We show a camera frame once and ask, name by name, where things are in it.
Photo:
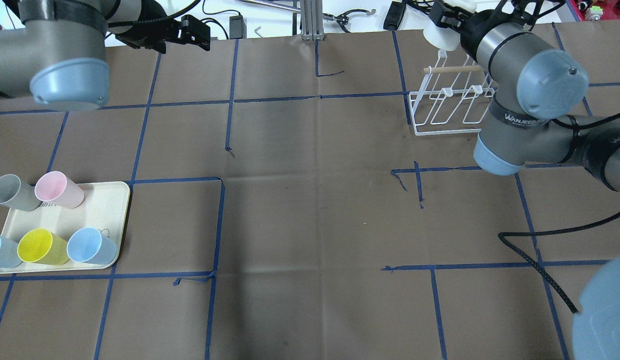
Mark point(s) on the grey plastic cup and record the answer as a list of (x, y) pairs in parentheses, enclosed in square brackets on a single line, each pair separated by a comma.
[(17, 194)]

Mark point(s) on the aluminium frame post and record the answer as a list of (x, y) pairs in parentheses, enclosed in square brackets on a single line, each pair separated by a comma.
[(312, 28)]

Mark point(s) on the yellow plastic cup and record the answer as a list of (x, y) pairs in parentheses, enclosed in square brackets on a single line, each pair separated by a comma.
[(41, 246)]

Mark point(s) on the white wire cup rack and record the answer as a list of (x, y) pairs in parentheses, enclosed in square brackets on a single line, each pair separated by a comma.
[(453, 96)]

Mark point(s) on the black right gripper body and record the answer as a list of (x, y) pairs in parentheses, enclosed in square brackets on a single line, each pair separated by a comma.
[(469, 26)]

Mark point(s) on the white plastic cup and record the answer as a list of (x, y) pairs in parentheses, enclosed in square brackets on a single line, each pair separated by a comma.
[(445, 20)]

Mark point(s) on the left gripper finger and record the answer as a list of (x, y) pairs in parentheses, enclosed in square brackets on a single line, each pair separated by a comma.
[(195, 32)]

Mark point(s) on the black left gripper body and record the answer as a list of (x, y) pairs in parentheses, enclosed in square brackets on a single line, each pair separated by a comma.
[(147, 18)]

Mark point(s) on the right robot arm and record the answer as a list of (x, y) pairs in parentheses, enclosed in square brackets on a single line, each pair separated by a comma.
[(528, 117)]

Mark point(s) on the pink plastic cup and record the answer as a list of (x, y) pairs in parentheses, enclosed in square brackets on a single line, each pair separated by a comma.
[(56, 188)]

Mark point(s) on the light blue plastic cup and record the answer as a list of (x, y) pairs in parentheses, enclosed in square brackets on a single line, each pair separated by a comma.
[(89, 245)]

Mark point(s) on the cream serving tray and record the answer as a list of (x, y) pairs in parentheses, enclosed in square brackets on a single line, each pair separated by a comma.
[(104, 208)]

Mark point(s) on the black power adapter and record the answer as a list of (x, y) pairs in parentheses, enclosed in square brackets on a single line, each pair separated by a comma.
[(237, 28)]

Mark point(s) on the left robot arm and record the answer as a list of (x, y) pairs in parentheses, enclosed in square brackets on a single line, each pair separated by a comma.
[(59, 56)]

